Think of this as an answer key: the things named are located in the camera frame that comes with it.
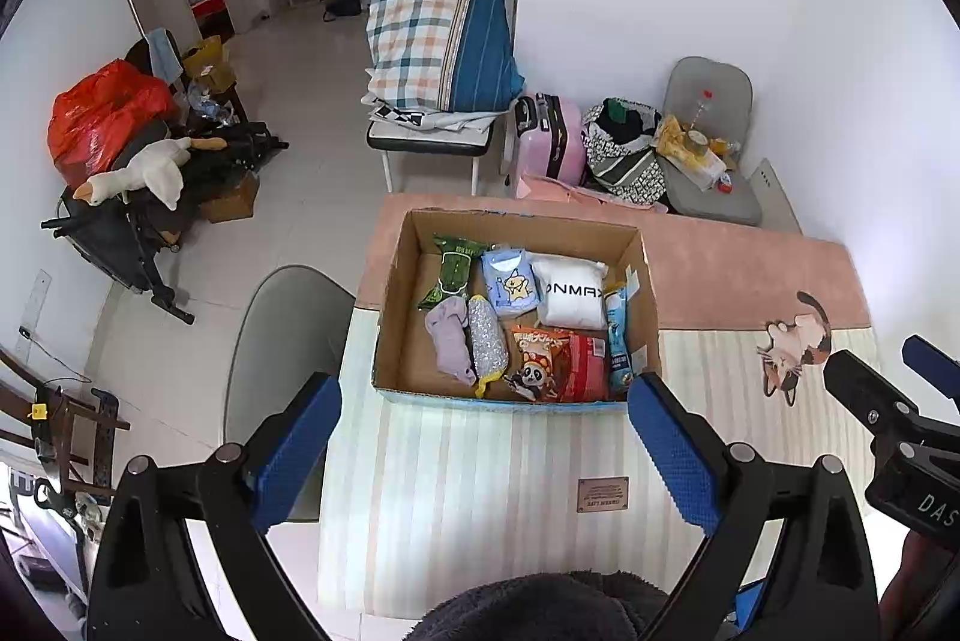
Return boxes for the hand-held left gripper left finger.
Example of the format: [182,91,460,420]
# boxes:
[86,372,344,641]

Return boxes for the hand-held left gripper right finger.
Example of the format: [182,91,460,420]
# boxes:
[626,372,880,641]

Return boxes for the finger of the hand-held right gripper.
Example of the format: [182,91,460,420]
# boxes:
[902,333,960,404]
[823,348,927,443]

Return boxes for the red packet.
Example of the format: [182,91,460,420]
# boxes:
[559,332,610,404]

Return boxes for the blue striped packet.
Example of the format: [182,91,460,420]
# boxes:
[604,281,638,391]

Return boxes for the orange snack packet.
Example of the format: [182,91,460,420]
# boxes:
[506,324,575,402]

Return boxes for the white packet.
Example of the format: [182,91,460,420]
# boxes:
[531,255,608,331]

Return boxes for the light blue cartoon packet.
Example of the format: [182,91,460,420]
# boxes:
[480,247,541,318]

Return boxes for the green packet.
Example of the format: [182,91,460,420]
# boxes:
[418,234,485,311]

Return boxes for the person's right forearm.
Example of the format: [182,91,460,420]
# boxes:
[877,521,960,641]

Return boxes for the grey round back chair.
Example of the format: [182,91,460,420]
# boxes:
[223,264,357,523]

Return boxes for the dark fleece clothing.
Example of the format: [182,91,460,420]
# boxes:
[405,570,676,641]

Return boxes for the grey leaning board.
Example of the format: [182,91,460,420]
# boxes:
[750,157,802,235]

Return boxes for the dark wooden chair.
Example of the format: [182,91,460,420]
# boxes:
[0,345,132,514]

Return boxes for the brown cardboard box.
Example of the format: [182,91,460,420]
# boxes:
[199,168,260,224]

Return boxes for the black folded stroller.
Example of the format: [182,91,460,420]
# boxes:
[41,120,290,323]

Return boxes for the white box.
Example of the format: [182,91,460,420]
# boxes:
[679,150,727,188]

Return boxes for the patterned fabric bag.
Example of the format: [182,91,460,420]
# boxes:
[581,97,672,207]

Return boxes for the pink paper bag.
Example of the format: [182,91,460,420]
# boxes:
[517,172,601,203]

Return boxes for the yellow plastic bag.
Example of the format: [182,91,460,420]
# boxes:
[654,115,698,162]

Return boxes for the white goose plush toy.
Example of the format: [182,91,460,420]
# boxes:
[73,135,228,211]

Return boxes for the clear plastic bottle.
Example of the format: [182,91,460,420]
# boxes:
[686,86,717,148]

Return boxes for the pink suitcase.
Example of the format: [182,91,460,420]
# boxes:
[511,92,586,181]

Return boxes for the grey padded chair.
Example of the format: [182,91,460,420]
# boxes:
[660,56,762,227]

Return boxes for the white folded sheet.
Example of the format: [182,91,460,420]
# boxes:
[362,90,518,133]

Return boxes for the red plastic bag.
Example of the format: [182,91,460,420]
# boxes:
[47,58,179,186]

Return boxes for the light blue cloth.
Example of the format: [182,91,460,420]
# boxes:
[146,28,183,80]

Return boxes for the plaid bedding bundle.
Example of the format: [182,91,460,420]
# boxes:
[365,0,526,113]

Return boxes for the white frame bench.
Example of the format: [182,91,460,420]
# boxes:
[366,116,500,196]

